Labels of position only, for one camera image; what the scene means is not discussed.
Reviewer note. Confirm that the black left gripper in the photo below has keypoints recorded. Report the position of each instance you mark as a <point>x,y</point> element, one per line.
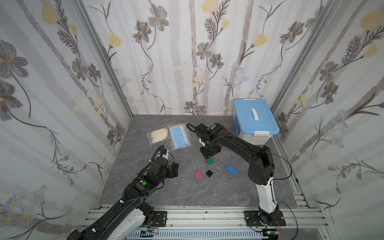
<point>172,169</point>

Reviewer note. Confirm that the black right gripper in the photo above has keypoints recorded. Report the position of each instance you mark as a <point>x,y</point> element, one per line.
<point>210,151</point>

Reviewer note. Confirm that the green lego brick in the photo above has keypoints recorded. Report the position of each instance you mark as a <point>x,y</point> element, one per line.
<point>209,161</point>

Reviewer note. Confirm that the black lego brick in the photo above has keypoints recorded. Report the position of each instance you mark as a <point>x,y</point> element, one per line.
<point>209,173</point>

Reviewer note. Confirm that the pink lego brick bottom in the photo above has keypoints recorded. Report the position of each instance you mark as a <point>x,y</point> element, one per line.
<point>198,175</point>

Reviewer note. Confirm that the blue lego brick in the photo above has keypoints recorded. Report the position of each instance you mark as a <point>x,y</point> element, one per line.
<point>232,170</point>

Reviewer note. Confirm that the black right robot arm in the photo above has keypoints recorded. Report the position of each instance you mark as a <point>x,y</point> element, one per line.
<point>217,133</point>

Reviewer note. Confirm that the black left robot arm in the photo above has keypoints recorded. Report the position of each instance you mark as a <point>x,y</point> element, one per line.
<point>131,211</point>

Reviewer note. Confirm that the bagged blue face mask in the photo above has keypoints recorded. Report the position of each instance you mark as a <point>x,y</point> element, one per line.
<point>179,136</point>

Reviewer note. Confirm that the bagged cream gloves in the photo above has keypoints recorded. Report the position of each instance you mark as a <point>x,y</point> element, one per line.
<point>158,135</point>

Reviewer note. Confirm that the blue lid storage box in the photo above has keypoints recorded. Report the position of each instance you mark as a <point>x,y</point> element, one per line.
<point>254,121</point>

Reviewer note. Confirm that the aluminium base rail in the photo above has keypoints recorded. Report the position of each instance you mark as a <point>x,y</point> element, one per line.
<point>234,223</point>

